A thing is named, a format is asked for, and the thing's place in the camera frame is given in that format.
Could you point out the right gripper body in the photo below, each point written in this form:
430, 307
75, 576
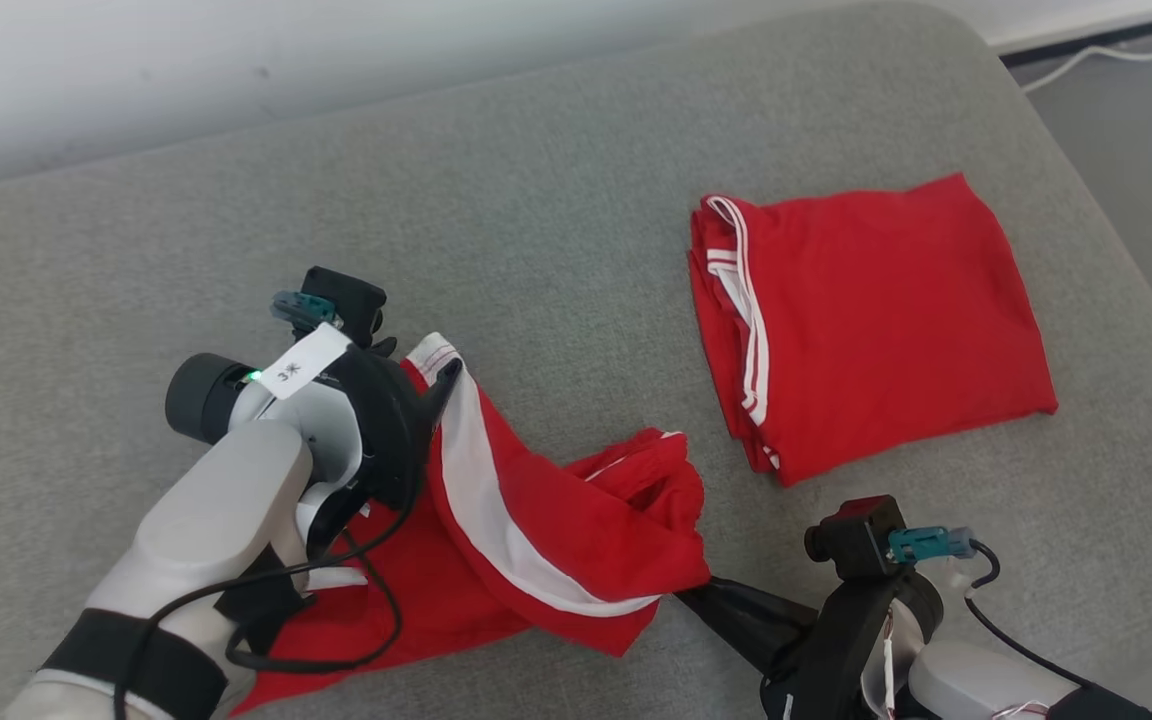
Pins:
856, 650

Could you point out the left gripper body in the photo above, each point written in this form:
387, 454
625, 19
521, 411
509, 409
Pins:
396, 440

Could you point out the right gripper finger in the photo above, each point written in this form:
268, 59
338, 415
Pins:
756, 620

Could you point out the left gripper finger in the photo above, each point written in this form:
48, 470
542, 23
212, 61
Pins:
446, 390

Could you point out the red shorts with white stripe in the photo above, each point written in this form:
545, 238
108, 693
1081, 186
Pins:
556, 520

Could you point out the red basketball jersey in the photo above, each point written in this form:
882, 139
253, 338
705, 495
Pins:
886, 320

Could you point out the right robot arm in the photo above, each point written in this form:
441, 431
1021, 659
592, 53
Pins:
976, 685

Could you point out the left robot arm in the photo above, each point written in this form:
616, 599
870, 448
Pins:
206, 530

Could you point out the white paper label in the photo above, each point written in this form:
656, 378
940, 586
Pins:
306, 362

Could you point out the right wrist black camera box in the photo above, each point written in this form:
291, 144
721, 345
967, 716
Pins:
856, 535

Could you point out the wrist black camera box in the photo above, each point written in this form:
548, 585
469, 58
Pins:
346, 300
856, 535

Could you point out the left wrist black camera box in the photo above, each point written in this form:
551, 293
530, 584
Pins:
346, 300

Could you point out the dark wall baseboard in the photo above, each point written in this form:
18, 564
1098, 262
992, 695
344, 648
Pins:
1106, 35

